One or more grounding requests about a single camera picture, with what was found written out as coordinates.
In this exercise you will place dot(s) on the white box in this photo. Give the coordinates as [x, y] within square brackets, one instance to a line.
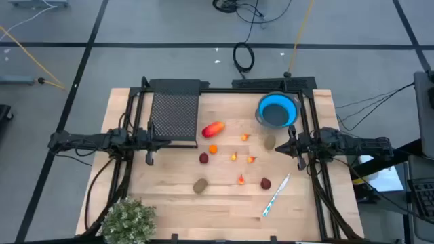
[383, 179]

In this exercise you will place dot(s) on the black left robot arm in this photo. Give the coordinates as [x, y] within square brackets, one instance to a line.
[84, 140]

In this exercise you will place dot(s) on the dark red plum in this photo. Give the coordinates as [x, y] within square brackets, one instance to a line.
[203, 158]
[266, 183]

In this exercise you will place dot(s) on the green potted plant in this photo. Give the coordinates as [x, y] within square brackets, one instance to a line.
[129, 220]

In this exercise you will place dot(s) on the black keyboard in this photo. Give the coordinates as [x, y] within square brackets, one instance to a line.
[424, 198]

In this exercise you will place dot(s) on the black diagonal beam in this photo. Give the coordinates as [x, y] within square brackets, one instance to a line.
[383, 162]

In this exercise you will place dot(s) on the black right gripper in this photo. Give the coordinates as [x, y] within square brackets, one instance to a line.
[305, 145]

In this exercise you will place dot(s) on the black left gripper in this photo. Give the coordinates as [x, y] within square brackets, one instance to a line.
[146, 142]

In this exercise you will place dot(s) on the grey desk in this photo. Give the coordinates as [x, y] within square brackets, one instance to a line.
[418, 166]

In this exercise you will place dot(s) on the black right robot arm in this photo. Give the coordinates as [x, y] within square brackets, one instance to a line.
[356, 144]

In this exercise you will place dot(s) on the black perforated metal shelf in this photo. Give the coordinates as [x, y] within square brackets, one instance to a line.
[174, 112]

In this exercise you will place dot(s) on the red orange mango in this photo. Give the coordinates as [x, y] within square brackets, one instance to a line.
[213, 129]

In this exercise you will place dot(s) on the small round orange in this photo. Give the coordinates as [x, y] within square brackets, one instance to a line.
[213, 149]

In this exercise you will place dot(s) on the black table clamp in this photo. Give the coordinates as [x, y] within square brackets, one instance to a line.
[174, 238]
[273, 239]

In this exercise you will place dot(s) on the black chair base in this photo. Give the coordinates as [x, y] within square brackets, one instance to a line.
[4, 113]

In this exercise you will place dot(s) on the small orange yellow pepper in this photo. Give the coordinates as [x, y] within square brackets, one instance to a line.
[250, 159]
[245, 137]
[241, 180]
[234, 156]

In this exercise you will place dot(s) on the blue grey collapsible colander bowl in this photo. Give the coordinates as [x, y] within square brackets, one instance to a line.
[268, 101]

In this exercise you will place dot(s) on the grey cabinet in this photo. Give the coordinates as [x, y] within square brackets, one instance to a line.
[425, 112]

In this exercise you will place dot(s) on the grey stand base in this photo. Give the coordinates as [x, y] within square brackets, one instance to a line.
[17, 80]
[37, 3]

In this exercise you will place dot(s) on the brown kiwi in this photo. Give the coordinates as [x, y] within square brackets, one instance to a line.
[270, 142]
[200, 186]

